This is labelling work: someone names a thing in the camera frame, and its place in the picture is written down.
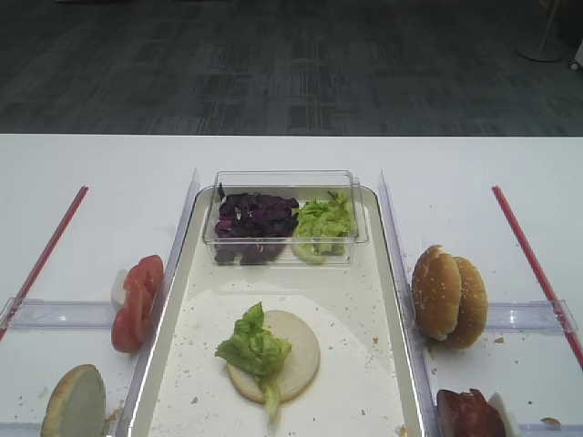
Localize bottom bun slice on tray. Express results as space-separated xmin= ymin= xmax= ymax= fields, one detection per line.
xmin=227 ymin=310 xmax=321 ymax=404

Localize clear right divider wall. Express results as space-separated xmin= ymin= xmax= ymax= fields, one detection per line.
xmin=378 ymin=174 xmax=442 ymax=436

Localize purple cabbage leaves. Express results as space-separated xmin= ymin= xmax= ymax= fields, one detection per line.
xmin=215 ymin=183 xmax=299 ymax=265

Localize white metal tray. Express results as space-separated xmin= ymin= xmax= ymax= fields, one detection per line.
xmin=127 ymin=188 xmax=420 ymax=436

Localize bun half lower left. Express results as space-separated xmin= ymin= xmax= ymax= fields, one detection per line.
xmin=40 ymin=364 xmax=106 ymax=437

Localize rear tomato slice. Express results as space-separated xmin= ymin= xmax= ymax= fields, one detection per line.
xmin=123 ymin=254 xmax=164 ymax=300

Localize green lettuce leaf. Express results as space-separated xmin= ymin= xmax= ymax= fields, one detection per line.
xmin=214 ymin=302 xmax=292 ymax=422

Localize clear plastic salad box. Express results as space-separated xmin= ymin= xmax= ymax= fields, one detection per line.
xmin=202 ymin=170 xmax=368 ymax=266

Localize dark red meat slices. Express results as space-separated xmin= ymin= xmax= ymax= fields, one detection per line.
xmin=436 ymin=389 xmax=506 ymax=437

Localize clear lower left track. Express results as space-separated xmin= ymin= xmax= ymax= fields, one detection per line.
xmin=0 ymin=422 xmax=41 ymax=437

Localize right red rail strip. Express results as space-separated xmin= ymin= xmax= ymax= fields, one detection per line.
xmin=491 ymin=186 xmax=582 ymax=367

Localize right sesame bun top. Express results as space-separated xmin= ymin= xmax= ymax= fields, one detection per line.
xmin=445 ymin=257 xmax=488 ymax=350

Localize clear upper right track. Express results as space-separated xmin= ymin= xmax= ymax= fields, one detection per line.
xmin=486 ymin=300 xmax=578 ymax=335

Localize clear track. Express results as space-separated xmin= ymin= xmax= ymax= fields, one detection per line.
xmin=486 ymin=300 xmax=578 ymax=335
xmin=0 ymin=422 xmax=41 ymax=437
xmin=518 ymin=422 xmax=583 ymax=437
xmin=1 ymin=299 xmax=116 ymax=330

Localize clear lower right track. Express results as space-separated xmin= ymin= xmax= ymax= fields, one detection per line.
xmin=518 ymin=422 xmax=583 ymax=437

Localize sesame bun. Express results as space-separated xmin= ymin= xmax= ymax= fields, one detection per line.
xmin=445 ymin=257 xmax=488 ymax=350
xmin=412 ymin=245 xmax=461 ymax=341

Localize red rail strip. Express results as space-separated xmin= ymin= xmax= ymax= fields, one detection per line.
xmin=0 ymin=186 xmax=89 ymax=340
xmin=491 ymin=186 xmax=582 ymax=367

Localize tomato slice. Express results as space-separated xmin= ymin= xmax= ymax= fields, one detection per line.
xmin=111 ymin=281 xmax=152 ymax=353
xmin=123 ymin=254 xmax=164 ymax=300

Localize front tomato slice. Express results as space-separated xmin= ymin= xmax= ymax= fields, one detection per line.
xmin=111 ymin=281 xmax=152 ymax=353

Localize clear upper left track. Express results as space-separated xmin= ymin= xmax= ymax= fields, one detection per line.
xmin=1 ymin=299 xmax=116 ymax=330

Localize left sesame bun top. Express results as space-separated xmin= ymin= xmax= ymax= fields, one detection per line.
xmin=412 ymin=245 xmax=461 ymax=341

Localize white pusher block upper left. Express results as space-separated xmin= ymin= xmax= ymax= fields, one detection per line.
xmin=110 ymin=269 xmax=128 ymax=310

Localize white pusher block lower right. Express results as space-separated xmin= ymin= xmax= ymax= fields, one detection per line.
xmin=487 ymin=392 xmax=522 ymax=437

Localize white pusher block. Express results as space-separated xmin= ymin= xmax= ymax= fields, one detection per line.
xmin=487 ymin=392 xmax=522 ymax=437
xmin=110 ymin=269 xmax=128 ymax=310

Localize left red rail strip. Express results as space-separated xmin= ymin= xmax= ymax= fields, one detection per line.
xmin=0 ymin=186 xmax=89 ymax=340

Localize green lettuce pile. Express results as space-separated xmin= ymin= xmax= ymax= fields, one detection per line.
xmin=291 ymin=191 xmax=354 ymax=264

